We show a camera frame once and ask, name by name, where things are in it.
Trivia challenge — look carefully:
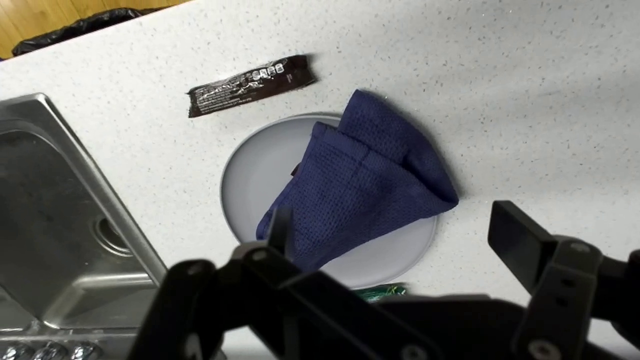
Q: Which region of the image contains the dark blue waffle towel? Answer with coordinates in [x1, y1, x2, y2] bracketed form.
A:
[254, 88, 461, 272]

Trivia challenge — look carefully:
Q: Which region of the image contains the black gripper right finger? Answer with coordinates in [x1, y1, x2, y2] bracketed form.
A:
[487, 198, 640, 360]

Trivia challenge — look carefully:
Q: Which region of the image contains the black trash bag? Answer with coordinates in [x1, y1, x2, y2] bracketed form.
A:
[10, 7, 146, 56]

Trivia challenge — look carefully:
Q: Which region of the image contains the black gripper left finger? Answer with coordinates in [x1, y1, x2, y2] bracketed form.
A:
[128, 208, 443, 360]

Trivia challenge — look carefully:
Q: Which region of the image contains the stainless steel sink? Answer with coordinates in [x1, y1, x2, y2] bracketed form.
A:
[0, 93, 169, 360]

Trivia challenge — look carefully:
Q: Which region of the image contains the grey round plate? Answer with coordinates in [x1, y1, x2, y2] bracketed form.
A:
[221, 110, 443, 290]

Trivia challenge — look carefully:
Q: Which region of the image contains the brown snack bar wrapper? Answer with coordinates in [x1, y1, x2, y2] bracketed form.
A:
[186, 55, 318, 120]

